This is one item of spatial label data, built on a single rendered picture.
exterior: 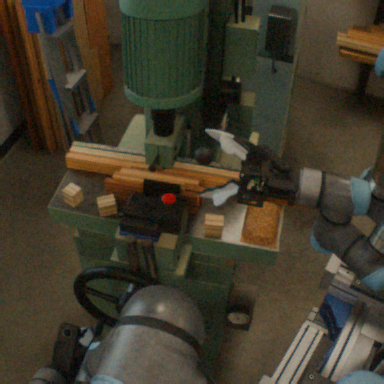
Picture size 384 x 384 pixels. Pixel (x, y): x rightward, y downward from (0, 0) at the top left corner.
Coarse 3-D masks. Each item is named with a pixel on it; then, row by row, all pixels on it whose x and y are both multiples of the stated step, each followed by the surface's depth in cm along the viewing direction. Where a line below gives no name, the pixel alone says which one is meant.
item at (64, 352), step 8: (64, 328) 96; (72, 328) 96; (64, 336) 96; (72, 336) 96; (56, 344) 96; (64, 344) 96; (72, 344) 95; (56, 352) 95; (64, 352) 95; (72, 352) 95; (56, 360) 95; (64, 360) 95; (72, 360) 95; (64, 368) 94
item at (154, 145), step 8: (176, 120) 117; (184, 120) 119; (152, 128) 115; (176, 128) 115; (152, 136) 112; (168, 136) 112; (176, 136) 113; (144, 144) 111; (152, 144) 111; (160, 144) 110; (168, 144) 110; (176, 144) 114; (152, 152) 112; (160, 152) 112; (168, 152) 111; (176, 152) 116; (152, 160) 114; (160, 160) 114; (168, 160) 113
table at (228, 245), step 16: (80, 176) 127; (96, 176) 127; (96, 192) 122; (48, 208) 119; (64, 208) 118; (80, 208) 118; (96, 208) 118; (208, 208) 119; (224, 208) 119; (240, 208) 119; (64, 224) 122; (80, 224) 120; (96, 224) 118; (112, 224) 117; (192, 224) 115; (224, 224) 115; (240, 224) 115; (192, 240) 114; (208, 240) 112; (224, 240) 112; (112, 256) 112; (224, 256) 115; (240, 256) 114; (256, 256) 113; (272, 256) 111; (144, 272) 111; (160, 272) 110; (176, 272) 109
